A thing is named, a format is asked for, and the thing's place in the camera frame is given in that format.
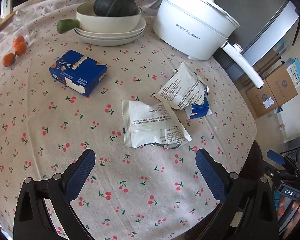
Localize lower cardboard box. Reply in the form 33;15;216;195
246;80;278;118

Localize brown plastic trash bin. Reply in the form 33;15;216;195
239;140;266;181

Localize white electric cooking pot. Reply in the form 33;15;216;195
153;0;264;88

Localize cardboard box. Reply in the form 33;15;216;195
246;80;278;118
266;64;298;106

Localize light blue product box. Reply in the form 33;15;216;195
285;57;300;88

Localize upper cardboard box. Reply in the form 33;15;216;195
266;64;298;106

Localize wooden lid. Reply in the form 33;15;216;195
0;11;15;31

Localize dark grey refrigerator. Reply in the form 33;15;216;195
194;0;300;81

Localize white snack wrapper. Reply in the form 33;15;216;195
155;62;209;110
122;100;192;150

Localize small orange fruit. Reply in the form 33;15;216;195
13;35;25;48
14;41;27;56
2;53;15;67

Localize stacked white plates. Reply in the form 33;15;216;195
74;17;147;47

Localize person's right hand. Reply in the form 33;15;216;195
277;196;300;220

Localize dark green squash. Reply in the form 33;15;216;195
93;0;138;17

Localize cream handled bowl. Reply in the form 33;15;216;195
57;2;142;34

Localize cherry print tablecloth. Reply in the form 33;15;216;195
0;0;256;239

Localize torn blue small box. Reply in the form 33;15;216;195
184;98;212;120

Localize dark blue cookie box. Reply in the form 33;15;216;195
49;50;107;96

